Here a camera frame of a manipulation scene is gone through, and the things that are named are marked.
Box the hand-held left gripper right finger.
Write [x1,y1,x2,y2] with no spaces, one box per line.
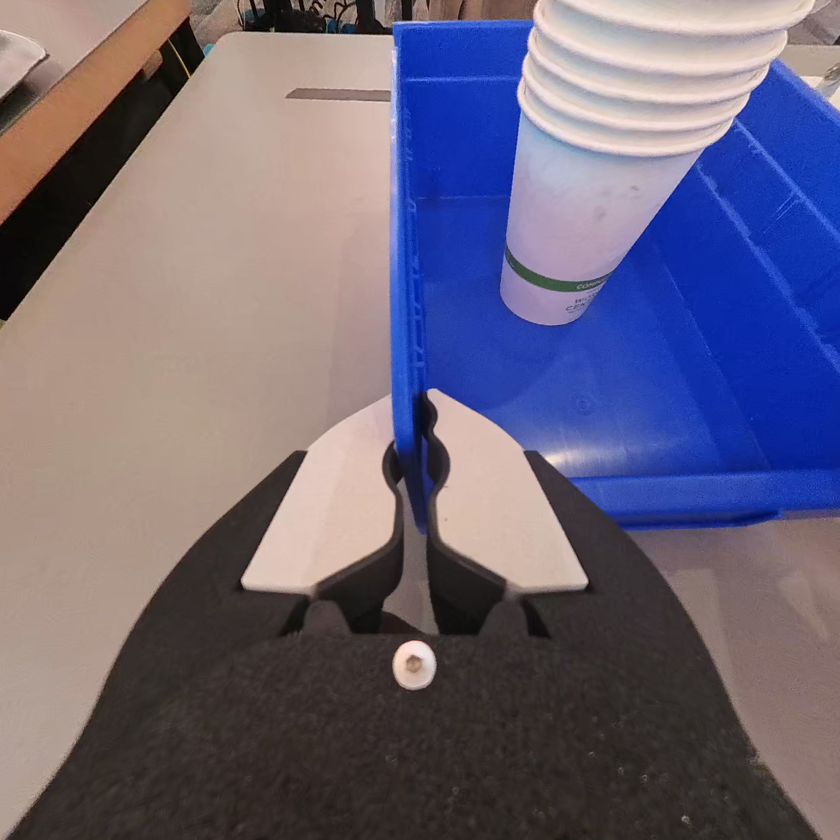
[420,387,589,636]

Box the set of white paper cups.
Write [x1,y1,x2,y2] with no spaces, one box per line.
[500,0,816,326]

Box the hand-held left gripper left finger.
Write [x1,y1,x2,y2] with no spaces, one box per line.
[241,394,406,635]

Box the tan cardboard box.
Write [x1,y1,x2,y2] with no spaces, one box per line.
[427,0,539,22]

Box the grey laptop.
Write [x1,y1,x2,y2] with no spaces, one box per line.
[0,29,51,101]

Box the blue plastic bin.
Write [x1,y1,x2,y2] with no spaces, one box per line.
[390,20,840,532]

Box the grey table with wooden edge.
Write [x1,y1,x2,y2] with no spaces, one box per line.
[0,0,193,225]

